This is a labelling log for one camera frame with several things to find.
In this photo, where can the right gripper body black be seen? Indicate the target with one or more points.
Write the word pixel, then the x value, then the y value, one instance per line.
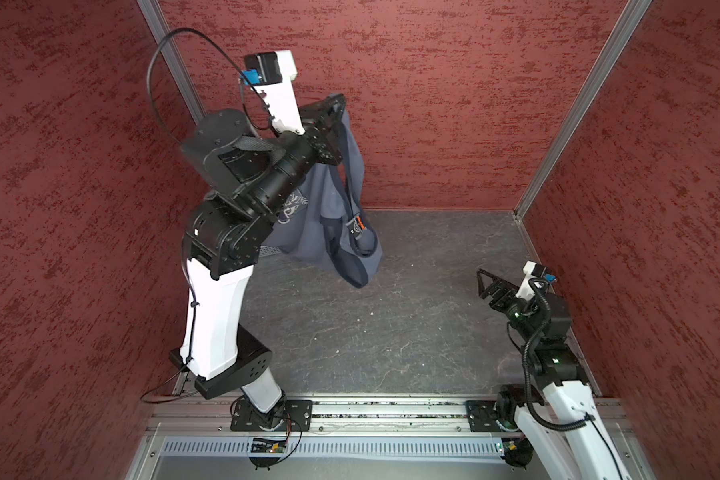
pixel 515 308

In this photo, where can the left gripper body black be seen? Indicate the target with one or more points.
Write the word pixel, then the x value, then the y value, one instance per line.
pixel 317 126

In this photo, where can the grey blue tank top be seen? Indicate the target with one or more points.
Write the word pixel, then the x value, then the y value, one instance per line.
pixel 323 223

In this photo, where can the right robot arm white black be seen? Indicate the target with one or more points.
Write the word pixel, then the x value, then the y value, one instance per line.
pixel 552 415

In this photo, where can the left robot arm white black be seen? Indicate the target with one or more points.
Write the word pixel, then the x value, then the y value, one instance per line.
pixel 251 179

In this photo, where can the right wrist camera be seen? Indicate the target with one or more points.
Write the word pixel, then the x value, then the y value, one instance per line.
pixel 531 271

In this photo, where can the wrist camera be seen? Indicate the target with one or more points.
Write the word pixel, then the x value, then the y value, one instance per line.
pixel 531 271
pixel 271 75

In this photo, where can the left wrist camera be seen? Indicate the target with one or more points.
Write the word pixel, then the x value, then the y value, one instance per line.
pixel 271 75

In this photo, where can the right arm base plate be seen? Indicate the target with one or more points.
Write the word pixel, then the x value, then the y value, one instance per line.
pixel 493 416

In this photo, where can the right connector board with wires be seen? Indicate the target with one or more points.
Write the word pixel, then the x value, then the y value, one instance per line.
pixel 517 451

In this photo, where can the connector board with wires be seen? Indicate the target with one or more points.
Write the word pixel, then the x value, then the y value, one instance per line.
pixel 268 446
pixel 517 451

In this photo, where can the left corner aluminium post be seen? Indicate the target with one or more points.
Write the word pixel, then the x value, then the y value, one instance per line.
pixel 171 54

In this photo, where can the corner aluminium post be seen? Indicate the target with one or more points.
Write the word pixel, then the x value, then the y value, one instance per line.
pixel 622 31
pixel 171 54

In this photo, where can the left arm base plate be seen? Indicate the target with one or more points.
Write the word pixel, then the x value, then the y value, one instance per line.
pixel 246 418

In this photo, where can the left connector board with wires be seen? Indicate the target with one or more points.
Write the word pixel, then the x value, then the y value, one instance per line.
pixel 268 446

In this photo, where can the right corner aluminium post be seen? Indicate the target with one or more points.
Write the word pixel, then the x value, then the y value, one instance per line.
pixel 622 31

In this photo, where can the perforated cable duct strip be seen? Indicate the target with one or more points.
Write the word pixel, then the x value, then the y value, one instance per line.
pixel 427 448

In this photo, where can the aluminium front rail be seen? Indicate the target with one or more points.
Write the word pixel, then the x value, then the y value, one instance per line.
pixel 332 415

